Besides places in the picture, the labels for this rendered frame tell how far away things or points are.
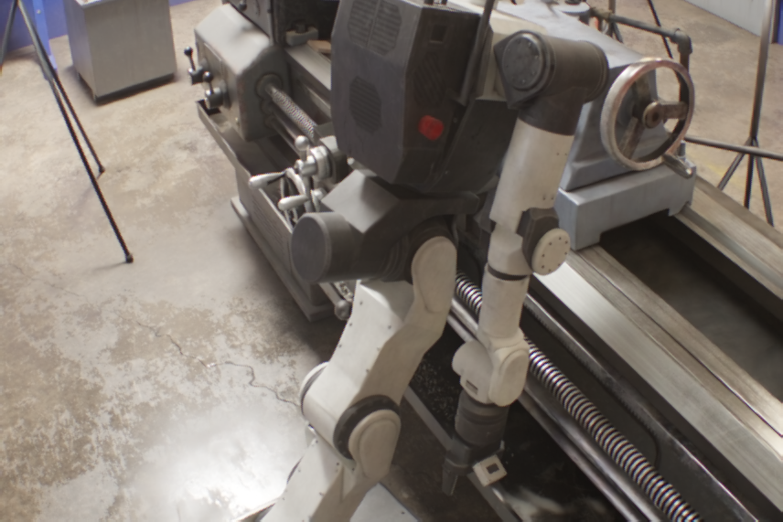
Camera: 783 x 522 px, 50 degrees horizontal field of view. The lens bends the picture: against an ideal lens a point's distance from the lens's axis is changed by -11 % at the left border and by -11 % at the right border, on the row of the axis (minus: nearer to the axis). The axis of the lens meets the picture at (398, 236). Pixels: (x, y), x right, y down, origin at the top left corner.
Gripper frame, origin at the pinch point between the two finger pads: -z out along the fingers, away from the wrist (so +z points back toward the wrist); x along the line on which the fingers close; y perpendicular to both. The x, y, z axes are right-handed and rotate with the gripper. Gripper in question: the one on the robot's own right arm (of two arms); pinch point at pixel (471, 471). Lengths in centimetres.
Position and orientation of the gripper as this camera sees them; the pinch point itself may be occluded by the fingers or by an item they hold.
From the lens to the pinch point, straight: 171.0
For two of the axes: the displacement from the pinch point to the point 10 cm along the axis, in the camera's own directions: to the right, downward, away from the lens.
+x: 8.0, -2.3, 5.5
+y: -5.9, -4.3, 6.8
